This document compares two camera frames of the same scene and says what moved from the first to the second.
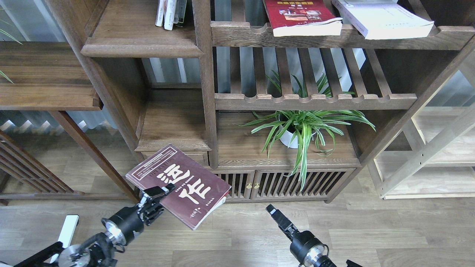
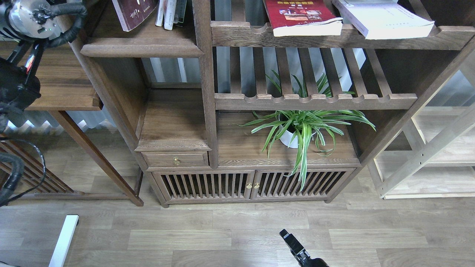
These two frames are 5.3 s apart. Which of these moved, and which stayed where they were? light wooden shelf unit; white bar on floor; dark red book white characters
Moved: dark red book white characters
Stayed: white bar on floor; light wooden shelf unit
